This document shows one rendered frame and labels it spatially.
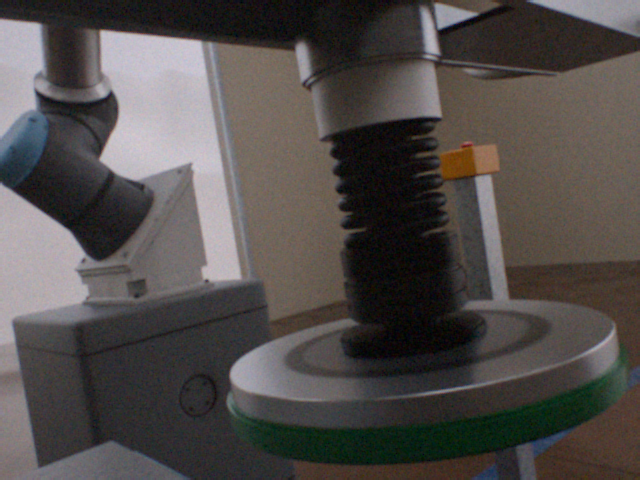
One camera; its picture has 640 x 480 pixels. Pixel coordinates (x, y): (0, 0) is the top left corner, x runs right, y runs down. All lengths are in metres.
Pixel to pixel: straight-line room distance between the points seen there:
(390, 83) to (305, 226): 6.24
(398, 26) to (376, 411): 0.19
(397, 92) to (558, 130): 6.95
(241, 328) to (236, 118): 5.08
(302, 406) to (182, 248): 1.01
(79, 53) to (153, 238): 0.38
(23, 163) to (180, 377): 0.48
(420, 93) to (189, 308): 0.93
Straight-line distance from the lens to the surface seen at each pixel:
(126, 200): 1.29
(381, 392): 0.27
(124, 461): 0.44
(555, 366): 0.29
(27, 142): 1.26
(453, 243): 0.34
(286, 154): 6.54
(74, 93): 1.37
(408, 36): 0.33
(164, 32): 0.34
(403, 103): 0.33
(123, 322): 1.15
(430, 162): 0.34
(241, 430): 0.32
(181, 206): 1.28
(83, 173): 1.28
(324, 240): 6.72
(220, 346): 1.25
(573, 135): 7.20
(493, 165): 1.84
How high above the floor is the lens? 0.96
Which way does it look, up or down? 3 degrees down
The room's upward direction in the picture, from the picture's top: 9 degrees counter-clockwise
